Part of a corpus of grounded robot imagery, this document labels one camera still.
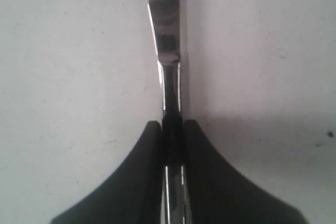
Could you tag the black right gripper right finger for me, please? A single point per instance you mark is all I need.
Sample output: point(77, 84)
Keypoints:
point(220, 194)

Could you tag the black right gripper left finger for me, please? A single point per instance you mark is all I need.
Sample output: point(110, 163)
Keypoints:
point(133, 193)

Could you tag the steel table knife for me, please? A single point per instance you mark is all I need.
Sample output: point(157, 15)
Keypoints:
point(165, 22)

